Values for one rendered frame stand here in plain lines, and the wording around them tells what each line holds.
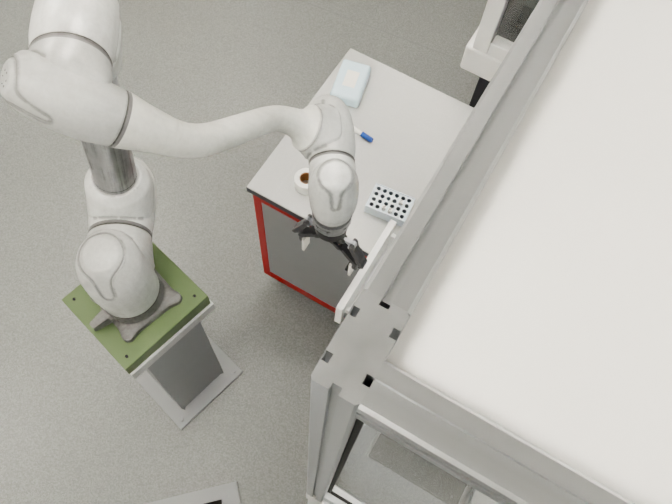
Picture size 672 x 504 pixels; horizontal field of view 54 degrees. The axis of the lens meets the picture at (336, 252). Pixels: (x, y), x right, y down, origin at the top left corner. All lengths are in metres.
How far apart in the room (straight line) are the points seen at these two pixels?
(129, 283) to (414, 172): 0.91
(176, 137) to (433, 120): 1.11
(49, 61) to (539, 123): 0.77
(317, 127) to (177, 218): 1.49
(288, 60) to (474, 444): 2.85
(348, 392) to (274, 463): 2.00
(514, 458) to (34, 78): 0.89
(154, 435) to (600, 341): 2.13
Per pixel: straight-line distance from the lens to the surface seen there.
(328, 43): 3.30
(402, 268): 0.51
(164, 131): 1.18
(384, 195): 1.91
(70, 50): 1.15
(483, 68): 2.17
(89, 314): 1.84
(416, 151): 2.05
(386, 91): 2.16
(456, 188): 0.55
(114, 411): 2.59
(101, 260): 1.57
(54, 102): 1.12
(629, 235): 0.60
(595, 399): 0.54
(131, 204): 1.64
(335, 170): 1.32
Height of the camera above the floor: 2.45
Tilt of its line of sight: 65 degrees down
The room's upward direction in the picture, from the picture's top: 6 degrees clockwise
